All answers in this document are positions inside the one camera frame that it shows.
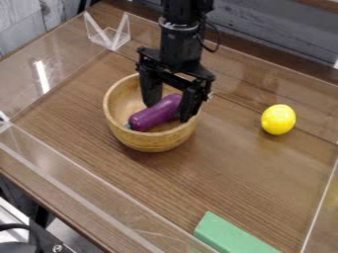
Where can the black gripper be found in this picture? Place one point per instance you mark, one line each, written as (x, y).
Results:
(174, 64)

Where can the purple toy eggplant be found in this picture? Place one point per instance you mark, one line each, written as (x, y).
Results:
(157, 114)

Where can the brown wooden bowl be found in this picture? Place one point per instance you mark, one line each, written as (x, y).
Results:
(122, 102)

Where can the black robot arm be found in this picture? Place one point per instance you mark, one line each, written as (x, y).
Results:
(185, 11)

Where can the yellow toy lemon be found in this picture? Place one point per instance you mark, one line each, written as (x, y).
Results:
(278, 119)

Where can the green foam block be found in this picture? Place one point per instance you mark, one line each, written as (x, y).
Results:
(227, 238)

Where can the black metal stand base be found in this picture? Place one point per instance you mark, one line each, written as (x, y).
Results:
(48, 242)

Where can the clear acrylic enclosure wall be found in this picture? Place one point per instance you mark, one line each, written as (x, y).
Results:
(137, 202)

